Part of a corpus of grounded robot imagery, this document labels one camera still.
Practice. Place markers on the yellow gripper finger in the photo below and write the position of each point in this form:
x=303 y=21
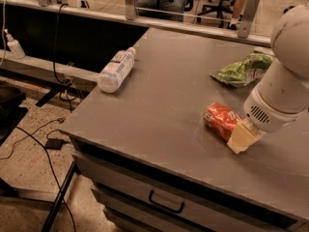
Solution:
x=244 y=134

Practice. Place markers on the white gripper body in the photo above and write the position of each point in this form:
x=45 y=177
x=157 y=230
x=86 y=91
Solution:
x=268 y=118

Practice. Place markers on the green chip bag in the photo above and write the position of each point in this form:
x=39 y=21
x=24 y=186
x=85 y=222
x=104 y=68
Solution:
x=248 y=70

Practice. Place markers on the red coke can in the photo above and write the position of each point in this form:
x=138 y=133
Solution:
x=221 y=119

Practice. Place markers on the metal rail bracket centre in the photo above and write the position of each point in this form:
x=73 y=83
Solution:
x=130 y=9

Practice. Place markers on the black table leg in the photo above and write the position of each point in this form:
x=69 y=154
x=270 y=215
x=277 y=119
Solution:
x=60 y=198

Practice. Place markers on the metal rail bracket right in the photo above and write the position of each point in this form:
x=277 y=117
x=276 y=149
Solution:
x=249 y=12

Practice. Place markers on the metal rail bracket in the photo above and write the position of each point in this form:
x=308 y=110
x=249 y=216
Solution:
x=249 y=12
x=130 y=9

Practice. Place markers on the black power adapter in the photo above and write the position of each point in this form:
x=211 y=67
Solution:
x=54 y=144

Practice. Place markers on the clear blue-label plastic bottle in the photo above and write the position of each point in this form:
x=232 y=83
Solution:
x=115 y=72

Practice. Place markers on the seated person leg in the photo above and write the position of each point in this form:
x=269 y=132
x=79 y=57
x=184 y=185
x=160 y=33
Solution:
x=238 y=5

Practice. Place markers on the grey cabinet drawer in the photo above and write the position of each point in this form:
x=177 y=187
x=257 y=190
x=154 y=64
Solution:
x=140 y=198

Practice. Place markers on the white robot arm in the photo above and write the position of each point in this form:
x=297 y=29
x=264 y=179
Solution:
x=282 y=94

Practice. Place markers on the black drawer handle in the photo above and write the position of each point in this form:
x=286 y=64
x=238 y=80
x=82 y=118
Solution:
x=166 y=203

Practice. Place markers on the small white squeeze bottle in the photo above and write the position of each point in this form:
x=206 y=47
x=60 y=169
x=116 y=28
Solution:
x=14 y=46

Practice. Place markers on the black office chair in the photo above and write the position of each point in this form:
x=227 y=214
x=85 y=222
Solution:
x=219 y=7

